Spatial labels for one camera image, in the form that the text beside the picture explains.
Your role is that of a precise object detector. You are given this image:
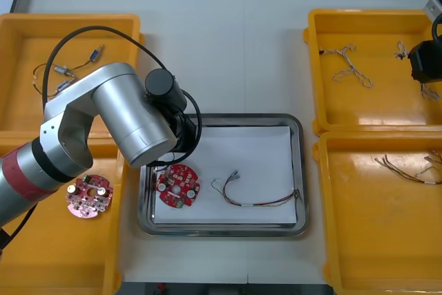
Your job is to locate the small metal solenoid blue label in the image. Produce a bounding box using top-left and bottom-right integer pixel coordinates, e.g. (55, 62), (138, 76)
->
(48, 79), (75, 98)
(70, 44), (105, 71)

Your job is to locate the multicolour wire harness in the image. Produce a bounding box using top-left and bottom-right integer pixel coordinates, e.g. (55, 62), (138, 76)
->
(374, 149), (442, 185)
(211, 169), (300, 208)

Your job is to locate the round red circuit board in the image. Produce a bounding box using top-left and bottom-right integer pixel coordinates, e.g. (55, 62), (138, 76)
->
(65, 173), (114, 220)
(157, 163), (202, 210)

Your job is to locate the blue-white twisted wire harness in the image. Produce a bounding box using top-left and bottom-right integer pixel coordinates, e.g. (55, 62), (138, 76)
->
(393, 41), (441, 101)
(318, 44), (374, 91)

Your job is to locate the small metal solenoid white label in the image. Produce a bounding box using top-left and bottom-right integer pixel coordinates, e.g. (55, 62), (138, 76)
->
(32, 62), (76, 86)

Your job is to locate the steel tray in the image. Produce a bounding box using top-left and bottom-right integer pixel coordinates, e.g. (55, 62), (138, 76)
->
(137, 113), (310, 238)

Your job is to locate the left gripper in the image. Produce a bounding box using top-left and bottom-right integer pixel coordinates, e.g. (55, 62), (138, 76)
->
(164, 110), (198, 155)

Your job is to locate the yellow-orange plastic bin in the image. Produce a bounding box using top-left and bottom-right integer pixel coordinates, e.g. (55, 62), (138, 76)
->
(312, 131), (442, 295)
(0, 13), (145, 141)
(0, 137), (133, 295)
(302, 8), (442, 137)

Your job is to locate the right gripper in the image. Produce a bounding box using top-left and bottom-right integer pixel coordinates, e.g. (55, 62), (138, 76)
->
(409, 39), (442, 84)

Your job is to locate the white paper sheet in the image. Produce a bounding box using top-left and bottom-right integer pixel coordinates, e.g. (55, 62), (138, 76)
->
(154, 125), (300, 226)

